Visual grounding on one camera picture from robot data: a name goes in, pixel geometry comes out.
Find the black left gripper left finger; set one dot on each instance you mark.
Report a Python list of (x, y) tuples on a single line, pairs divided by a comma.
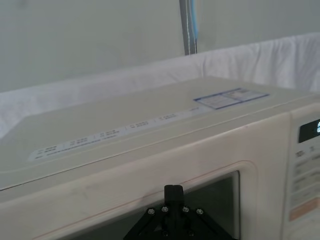
[(169, 197)]

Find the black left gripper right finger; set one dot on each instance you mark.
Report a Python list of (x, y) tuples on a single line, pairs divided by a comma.
[(178, 197)]

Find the cream microwave oven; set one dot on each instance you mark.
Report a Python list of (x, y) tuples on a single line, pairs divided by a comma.
[(125, 160)]

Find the blue bordered white sticker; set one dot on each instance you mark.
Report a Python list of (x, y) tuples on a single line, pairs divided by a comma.
[(231, 98)]

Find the oven control panel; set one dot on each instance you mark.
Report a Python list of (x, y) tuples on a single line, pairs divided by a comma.
[(303, 175)]

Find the white table cloth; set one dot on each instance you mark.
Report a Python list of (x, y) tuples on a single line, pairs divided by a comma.
[(262, 65)]

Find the white curtain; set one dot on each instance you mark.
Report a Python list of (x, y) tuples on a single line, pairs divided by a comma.
[(87, 37)]

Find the grey striped post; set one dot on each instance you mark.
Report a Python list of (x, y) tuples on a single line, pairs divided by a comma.
[(188, 25)]

